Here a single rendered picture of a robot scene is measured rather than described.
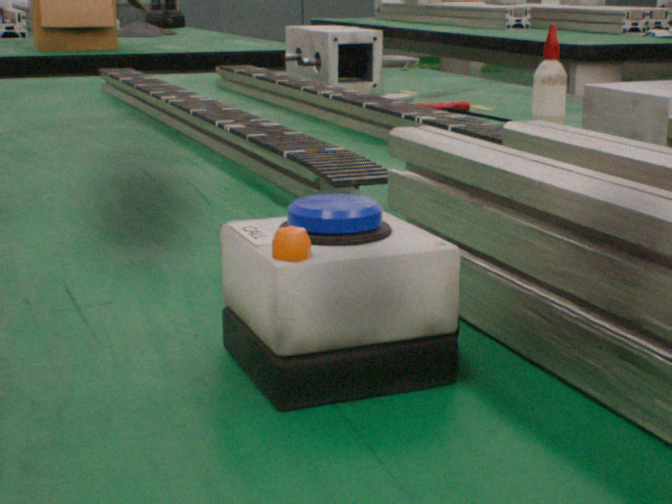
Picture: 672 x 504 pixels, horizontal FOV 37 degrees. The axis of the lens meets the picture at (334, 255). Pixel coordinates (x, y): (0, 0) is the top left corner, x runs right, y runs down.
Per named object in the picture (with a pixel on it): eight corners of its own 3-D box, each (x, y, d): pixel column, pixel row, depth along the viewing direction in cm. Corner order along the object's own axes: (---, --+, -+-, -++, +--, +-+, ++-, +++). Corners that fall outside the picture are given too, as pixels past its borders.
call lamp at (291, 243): (266, 253, 40) (266, 223, 39) (303, 249, 40) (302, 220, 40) (279, 262, 38) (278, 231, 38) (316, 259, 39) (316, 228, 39)
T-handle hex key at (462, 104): (409, 115, 130) (410, 102, 130) (465, 112, 134) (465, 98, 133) (480, 131, 116) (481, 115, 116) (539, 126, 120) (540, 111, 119)
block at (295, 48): (272, 83, 173) (271, 26, 170) (333, 81, 177) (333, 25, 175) (295, 89, 164) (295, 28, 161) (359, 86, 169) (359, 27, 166)
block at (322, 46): (289, 90, 162) (289, 29, 159) (355, 87, 166) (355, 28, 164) (313, 96, 153) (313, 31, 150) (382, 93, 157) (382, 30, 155)
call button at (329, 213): (275, 239, 44) (274, 194, 44) (359, 232, 46) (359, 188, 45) (306, 262, 41) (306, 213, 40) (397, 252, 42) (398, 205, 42)
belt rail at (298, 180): (101, 89, 163) (100, 70, 163) (126, 88, 165) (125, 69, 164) (312, 205, 77) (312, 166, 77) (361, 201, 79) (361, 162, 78)
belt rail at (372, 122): (216, 85, 170) (216, 67, 169) (239, 84, 172) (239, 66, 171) (528, 187, 84) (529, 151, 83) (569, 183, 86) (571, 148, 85)
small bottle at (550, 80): (558, 131, 116) (564, 25, 113) (526, 129, 118) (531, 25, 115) (567, 127, 119) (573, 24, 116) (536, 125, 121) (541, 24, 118)
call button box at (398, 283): (221, 348, 47) (217, 214, 45) (412, 323, 50) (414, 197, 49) (277, 414, 40) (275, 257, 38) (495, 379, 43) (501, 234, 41)
